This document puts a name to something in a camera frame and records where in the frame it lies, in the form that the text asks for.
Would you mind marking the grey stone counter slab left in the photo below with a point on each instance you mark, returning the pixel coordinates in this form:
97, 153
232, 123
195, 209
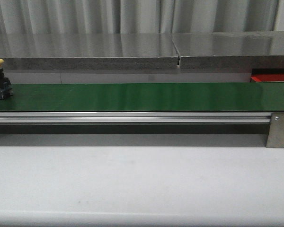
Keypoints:
88, 52

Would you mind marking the grey stone counter slab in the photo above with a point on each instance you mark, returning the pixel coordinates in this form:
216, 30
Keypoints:
231, 51
88, 52

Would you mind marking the aluminium conveyor side rail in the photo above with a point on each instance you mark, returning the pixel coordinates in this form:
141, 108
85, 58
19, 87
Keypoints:
135, 117

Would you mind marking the grey stone counter slab right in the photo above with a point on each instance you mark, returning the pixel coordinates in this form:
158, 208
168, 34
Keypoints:
231, 51

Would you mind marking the white pleated curtain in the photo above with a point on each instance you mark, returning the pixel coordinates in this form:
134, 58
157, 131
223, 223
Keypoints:
136, 16

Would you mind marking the red plastic tray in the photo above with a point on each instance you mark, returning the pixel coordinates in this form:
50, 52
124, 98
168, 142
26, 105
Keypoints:
267, 78

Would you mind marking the steel conveyor support bracket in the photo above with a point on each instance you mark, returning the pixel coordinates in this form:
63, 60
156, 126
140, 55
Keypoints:
275, 137

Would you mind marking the green conveyor belt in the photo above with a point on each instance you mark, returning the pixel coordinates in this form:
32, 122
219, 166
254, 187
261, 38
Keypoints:
147, 97

